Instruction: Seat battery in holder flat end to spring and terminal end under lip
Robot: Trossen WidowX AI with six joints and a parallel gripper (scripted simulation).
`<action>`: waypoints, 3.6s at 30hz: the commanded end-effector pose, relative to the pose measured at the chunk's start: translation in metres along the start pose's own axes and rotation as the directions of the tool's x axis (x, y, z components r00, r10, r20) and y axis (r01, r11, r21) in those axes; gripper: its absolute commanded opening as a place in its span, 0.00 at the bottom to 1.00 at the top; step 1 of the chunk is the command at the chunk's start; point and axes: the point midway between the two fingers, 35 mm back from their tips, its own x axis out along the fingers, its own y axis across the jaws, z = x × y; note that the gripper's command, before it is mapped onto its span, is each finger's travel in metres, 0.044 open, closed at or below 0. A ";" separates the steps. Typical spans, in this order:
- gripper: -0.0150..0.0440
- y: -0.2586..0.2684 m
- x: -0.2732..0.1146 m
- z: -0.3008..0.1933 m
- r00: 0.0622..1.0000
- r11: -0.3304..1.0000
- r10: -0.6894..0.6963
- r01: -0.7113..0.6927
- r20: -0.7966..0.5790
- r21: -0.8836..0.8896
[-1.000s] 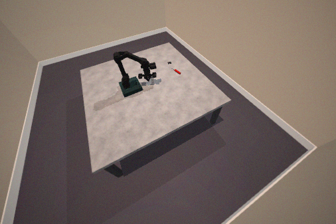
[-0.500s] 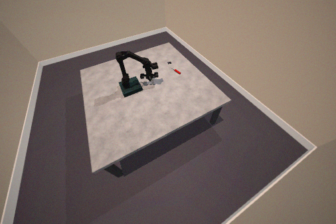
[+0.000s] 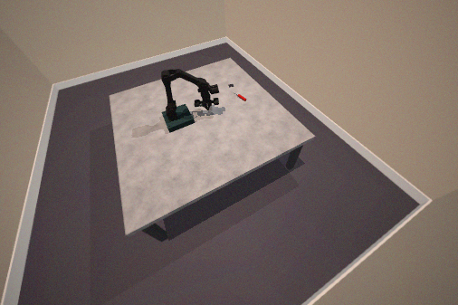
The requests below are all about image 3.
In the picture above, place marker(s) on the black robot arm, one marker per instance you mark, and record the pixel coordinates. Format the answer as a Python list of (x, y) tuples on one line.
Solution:
[(202, 84)]

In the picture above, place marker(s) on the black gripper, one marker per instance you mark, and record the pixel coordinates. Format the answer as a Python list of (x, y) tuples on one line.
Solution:
[(206, 100)]

